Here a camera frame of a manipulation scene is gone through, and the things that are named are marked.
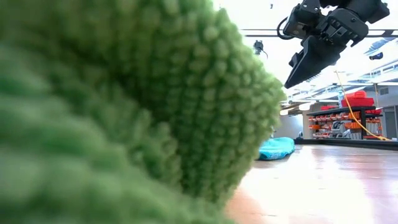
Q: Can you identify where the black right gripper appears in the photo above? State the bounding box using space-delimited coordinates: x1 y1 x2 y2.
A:
284 7 370 90

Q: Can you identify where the blue microfiber towel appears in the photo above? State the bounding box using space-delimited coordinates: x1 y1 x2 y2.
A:
257 137 295 161

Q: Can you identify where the green microfiber towel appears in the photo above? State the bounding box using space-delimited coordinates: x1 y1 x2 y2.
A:
0 0 287 224

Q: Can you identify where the black overhead beam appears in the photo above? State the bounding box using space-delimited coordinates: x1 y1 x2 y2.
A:
241 29 398 39

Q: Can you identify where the black shelf with red bins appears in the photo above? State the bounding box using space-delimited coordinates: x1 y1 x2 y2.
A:
306 105 384 141

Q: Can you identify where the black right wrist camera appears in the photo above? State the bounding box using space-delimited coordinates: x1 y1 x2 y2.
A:
282 0 326 40

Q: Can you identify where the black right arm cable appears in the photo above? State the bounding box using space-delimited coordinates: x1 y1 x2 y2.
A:
275 17 295 40

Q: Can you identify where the dark hanging camera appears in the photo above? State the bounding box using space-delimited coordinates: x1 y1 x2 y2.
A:
252 39 269 60

